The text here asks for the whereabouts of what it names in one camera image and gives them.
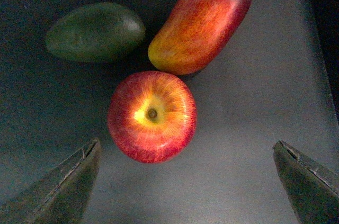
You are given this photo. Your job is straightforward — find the red yellow mango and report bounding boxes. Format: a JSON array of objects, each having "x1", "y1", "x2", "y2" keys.
[{"x1": 148, "y1": 0, "x2": 252, "y2": 75}]

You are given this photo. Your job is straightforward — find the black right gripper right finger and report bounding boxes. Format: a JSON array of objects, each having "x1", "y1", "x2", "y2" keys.
[{"x1": 273, "y1": 141, "x2": 338, "y2": 223}]

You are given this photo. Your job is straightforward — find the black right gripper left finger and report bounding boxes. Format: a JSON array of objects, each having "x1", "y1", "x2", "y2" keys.
[{"x1": 1, "y1": 139, "x2": 101, "y2": 223}]

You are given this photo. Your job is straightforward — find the red apple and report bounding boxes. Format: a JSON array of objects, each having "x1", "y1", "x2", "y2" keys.
[{"x1": 108, "y1": 71, "x2": 197, "y2": 163}]

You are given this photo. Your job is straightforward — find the green avocado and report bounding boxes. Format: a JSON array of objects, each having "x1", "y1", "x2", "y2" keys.
[{"x1": 45, "y1": 2, "x2": 146, "y2": 63}]

